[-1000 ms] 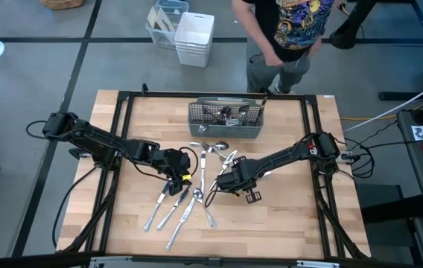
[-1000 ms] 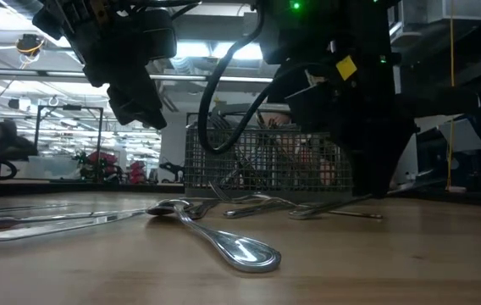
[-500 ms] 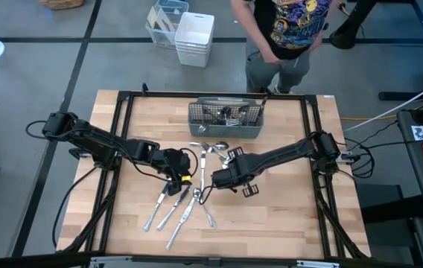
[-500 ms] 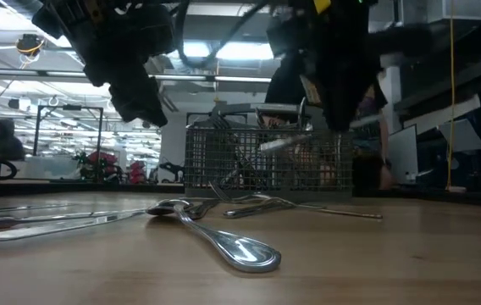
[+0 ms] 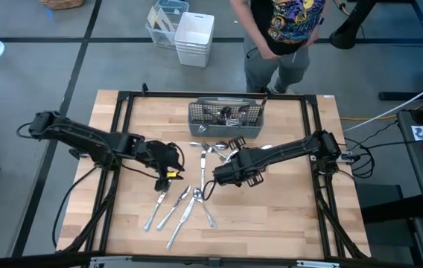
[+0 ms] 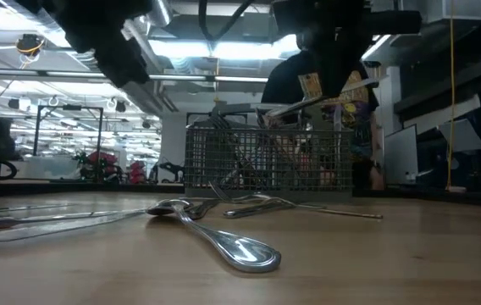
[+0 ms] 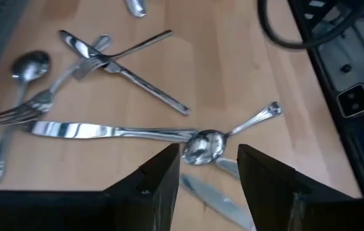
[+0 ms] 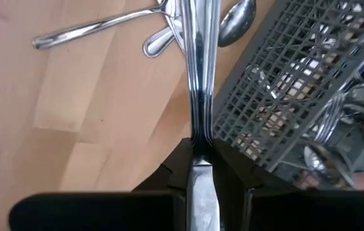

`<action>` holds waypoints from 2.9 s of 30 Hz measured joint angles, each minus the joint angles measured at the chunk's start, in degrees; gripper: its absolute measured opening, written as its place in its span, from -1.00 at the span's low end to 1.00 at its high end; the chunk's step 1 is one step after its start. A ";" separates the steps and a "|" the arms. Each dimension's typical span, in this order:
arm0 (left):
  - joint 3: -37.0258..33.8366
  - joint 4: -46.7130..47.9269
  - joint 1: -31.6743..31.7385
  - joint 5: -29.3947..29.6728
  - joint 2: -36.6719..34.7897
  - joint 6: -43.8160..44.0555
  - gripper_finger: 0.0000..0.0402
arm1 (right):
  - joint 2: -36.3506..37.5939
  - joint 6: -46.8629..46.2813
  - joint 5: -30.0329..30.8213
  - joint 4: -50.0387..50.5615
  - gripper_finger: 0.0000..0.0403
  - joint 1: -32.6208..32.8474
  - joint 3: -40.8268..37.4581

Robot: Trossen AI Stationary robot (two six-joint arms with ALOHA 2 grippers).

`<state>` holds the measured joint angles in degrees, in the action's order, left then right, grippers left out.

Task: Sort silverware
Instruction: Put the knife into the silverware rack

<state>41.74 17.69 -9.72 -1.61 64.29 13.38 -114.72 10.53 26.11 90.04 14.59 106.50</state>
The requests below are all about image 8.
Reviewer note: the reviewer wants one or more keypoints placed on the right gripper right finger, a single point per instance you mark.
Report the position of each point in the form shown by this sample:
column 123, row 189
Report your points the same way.
column 297, row 211

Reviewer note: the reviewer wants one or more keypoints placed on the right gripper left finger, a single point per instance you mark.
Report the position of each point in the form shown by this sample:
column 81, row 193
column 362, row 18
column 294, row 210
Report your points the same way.
column 105, row 211

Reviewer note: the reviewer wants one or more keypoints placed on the silver fork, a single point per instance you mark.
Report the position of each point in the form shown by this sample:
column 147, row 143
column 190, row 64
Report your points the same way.
column 329, row 122
column 156, row 45

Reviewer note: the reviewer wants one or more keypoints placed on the silver knife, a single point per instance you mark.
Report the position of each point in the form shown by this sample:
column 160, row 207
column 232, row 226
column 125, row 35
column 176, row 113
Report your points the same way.
column 201, row 80

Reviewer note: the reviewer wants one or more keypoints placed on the grey plastic cutlery basket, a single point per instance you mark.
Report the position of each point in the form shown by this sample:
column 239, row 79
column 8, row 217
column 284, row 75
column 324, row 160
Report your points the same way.
column 232, row 81

